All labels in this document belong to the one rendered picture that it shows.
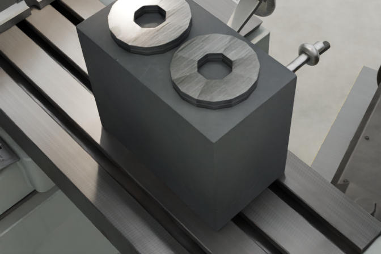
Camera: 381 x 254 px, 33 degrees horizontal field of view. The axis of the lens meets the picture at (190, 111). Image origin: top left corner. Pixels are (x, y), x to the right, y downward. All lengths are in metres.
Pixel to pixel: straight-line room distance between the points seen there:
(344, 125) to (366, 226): 0.76
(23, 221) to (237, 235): 0.43
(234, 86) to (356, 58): 1.60
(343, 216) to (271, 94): 0.21
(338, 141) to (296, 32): 0.83
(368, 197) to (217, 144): 0.61
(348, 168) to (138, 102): 0.63
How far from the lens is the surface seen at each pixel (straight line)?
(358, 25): 2.32
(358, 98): 1.59
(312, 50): 1.48
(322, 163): 1.47
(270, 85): 0.65
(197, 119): 0.62
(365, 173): 1.24
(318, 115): 2.04
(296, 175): 0.81
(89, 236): 1.28
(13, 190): 1.03
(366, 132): 1.30
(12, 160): 0.95
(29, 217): 1.09
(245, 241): 0.77
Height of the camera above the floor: 1.63
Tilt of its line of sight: 53 degrees down
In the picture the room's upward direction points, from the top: 4 degrees counter-clockwise
